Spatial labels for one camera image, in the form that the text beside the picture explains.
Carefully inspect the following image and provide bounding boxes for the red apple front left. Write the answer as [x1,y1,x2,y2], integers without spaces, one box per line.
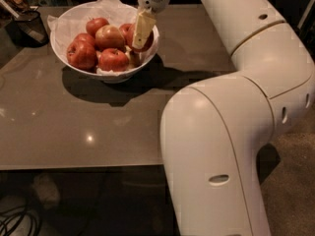
[67,40,96,70]

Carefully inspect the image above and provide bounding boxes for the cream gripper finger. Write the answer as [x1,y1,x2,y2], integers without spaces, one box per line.
[132,8,157,49]

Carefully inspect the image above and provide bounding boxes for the large yellow-red apple centre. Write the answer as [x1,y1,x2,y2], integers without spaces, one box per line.
[95,25,125,50]

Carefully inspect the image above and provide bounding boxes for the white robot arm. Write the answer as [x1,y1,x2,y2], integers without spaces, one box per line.
[160,0,315,236]

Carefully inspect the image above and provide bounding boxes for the white paper bowl liner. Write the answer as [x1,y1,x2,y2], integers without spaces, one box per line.
[46,0,156,77]

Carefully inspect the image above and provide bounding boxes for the black mesh basket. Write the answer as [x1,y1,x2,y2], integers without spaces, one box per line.
[14,11,49,47]

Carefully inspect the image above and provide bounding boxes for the white object under table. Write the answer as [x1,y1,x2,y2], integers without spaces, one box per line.
[31,174,61,209]

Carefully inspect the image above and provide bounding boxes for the black cables on floor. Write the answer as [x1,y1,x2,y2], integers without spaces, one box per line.
[0,190,43,236]

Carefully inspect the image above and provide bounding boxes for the red apple back left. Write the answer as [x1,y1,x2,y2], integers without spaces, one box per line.
[86,18,108,36]

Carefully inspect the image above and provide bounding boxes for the pale yellow apple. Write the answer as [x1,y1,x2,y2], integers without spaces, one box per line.
[125,45,141,70]

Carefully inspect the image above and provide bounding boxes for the red apple left middle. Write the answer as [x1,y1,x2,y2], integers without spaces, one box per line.
[75,32,95,46]

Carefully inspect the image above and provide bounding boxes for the red apple front centre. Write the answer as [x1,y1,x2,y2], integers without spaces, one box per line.
[98,48,129,72]

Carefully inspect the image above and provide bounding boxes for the white ceramic bowl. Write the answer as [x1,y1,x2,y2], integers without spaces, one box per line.
[49,1,160,85]

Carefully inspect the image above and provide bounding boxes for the red apple with stickers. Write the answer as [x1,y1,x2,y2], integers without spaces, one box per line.
[125,24,154,52]

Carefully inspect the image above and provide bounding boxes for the red apple back middle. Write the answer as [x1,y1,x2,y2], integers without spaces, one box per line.
[119,24,132,40]

